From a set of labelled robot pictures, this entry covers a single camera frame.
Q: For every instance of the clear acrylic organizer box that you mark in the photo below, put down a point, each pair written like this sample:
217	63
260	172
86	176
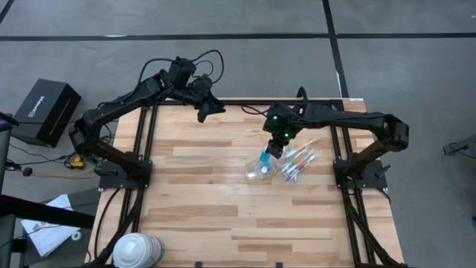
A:
254	175

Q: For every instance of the orange yellow toothbrush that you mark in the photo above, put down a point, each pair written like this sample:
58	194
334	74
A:
295	155
303	145

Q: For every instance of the white wipes canister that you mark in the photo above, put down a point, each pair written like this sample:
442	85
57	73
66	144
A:
137	251

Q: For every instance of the black bar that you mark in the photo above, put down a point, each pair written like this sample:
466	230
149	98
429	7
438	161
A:
44	212

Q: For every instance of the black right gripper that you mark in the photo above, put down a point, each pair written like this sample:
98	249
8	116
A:
280	124

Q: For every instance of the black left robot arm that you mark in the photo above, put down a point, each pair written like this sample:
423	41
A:
122	98

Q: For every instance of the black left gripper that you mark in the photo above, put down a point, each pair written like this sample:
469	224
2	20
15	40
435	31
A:
202	93

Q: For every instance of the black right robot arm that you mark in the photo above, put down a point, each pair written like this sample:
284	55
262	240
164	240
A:
346	117

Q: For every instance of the black cardboard box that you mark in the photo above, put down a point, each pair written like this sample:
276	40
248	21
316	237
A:
46	111

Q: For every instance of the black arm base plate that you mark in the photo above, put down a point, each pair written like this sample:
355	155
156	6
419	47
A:
372	182
111	180

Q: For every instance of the green toothbrush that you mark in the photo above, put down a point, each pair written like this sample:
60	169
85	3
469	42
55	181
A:
299	159
295	170

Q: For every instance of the teal mouthwash bottle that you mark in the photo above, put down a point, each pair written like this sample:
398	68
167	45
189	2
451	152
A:
264	164

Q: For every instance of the white paper sheet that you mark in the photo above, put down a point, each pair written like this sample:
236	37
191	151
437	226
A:
48	231

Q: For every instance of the white tape roll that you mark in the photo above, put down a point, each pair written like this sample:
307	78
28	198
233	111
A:
76	235

